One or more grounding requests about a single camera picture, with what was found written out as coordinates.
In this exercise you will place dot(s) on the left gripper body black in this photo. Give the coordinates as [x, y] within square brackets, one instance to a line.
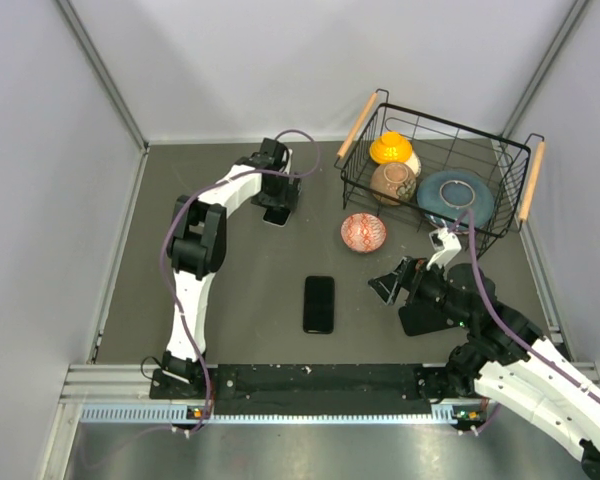
[278, 195]

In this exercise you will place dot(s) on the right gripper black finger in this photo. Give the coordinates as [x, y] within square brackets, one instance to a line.
[397, 273]
[389, 290]

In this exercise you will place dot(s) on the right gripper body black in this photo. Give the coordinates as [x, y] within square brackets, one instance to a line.
[428, 286]

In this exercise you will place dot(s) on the black screen white smartphone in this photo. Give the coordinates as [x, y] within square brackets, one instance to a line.
[277, 216]

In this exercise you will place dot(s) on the black phone case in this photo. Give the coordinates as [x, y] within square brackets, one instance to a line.
[419, 319]
[319, 304]

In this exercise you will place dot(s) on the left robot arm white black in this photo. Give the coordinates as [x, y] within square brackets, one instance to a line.
[196, 247]

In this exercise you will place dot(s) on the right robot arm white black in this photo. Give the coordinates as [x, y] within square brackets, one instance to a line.
[506, 357]

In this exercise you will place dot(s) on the red patterned bowl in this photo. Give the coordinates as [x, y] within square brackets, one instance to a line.
[363, 232]

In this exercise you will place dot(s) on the blue ceramic plate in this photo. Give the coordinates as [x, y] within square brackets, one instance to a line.
[444, 195]

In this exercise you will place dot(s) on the brown ceramic cup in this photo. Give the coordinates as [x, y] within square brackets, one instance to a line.
[393, 183]

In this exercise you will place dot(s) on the yellow ribbed bowl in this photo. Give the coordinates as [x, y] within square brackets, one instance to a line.
[390, 147]

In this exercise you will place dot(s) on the white bowl in basket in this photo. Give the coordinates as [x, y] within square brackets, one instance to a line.
[414, 164]

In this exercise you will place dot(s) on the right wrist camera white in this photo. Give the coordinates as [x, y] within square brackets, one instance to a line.
[446, 246]

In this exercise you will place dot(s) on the black wire basket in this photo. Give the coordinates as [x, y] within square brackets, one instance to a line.
[508, 168]

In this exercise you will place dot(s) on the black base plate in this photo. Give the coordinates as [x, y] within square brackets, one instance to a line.
[289, 386]

